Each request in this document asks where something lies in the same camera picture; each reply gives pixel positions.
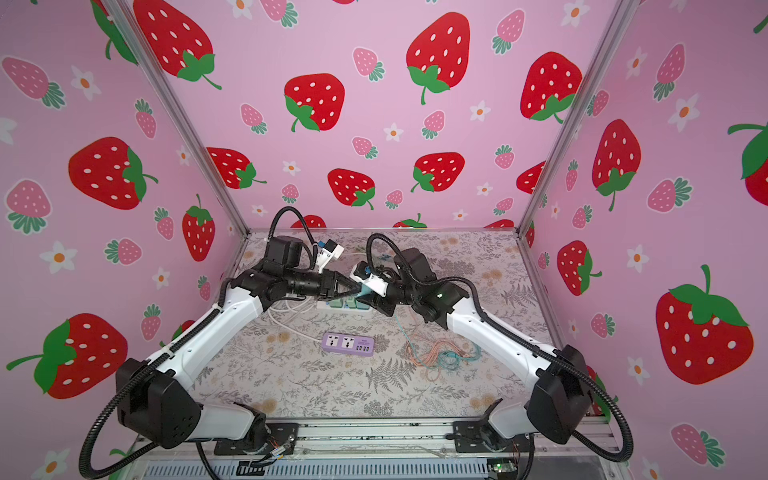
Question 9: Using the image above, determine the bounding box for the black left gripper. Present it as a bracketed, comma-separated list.
[282, 272, 360, 302]

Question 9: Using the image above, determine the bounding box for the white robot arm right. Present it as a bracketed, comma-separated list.
[356, 248, 634, 463]

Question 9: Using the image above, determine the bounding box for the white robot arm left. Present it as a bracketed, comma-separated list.
[79, 236, 371, 479]

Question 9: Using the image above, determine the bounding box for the white blue power strip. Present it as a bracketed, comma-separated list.
[316, 297, 372, 315]

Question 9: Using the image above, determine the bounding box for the purple power strip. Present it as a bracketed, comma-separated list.
[320, 332, 375, 357]

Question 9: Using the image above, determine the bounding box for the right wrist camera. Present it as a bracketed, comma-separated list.
[350, 261, 390, 298]

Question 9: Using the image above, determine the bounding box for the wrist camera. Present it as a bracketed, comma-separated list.
[313, 240, 344, 273]
[350, 261, 390, 298]

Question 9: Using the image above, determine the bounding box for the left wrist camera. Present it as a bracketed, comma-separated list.
[313, 240, 344, 273]

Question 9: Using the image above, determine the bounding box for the white power strip cord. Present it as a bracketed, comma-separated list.
[263, 296, 325, 344]

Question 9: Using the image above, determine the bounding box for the tangled coloured cable pile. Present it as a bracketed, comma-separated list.
[392, 314, 484, 382]

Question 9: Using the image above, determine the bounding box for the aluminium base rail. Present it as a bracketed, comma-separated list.
[128, 416, 619, 480]

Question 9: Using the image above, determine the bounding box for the aluminium corner post right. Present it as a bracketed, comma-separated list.
[517, 0, 640, 238]

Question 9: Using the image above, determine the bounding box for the aluminium corner post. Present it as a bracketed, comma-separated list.
[517, 0, 640, 238]
[104, 0, 249, 238]

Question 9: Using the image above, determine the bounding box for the aluminium corner post left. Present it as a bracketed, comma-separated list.
[104, 0, 249, 238]

